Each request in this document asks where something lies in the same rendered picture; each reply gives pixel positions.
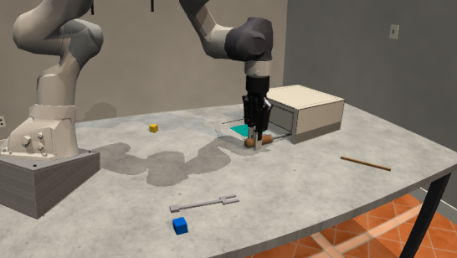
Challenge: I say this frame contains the steel hook with wooden handle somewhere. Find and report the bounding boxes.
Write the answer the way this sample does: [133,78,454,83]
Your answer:
[244,132,292,148]

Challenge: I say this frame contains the small yellow cube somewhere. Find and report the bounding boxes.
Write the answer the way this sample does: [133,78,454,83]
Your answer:
[149,124,158,133]

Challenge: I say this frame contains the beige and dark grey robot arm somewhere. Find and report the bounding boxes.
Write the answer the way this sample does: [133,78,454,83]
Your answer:
[1,0,273,161]

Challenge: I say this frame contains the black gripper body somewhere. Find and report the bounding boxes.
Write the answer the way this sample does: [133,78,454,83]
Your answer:
[246,75,270,109]

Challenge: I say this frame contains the low beige cabinet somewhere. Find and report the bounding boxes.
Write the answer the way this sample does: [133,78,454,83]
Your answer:
[267,85,345,145]

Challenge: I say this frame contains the small blue cube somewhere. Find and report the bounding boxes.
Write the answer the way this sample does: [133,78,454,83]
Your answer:
[172,217,187,235]

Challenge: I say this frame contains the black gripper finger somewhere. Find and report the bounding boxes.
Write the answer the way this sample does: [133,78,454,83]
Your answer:
[242,95,255,139]
[254,98,273,150]

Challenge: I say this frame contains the teal square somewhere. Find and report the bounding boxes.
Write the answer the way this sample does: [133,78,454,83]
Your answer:
[230,124,248,137]

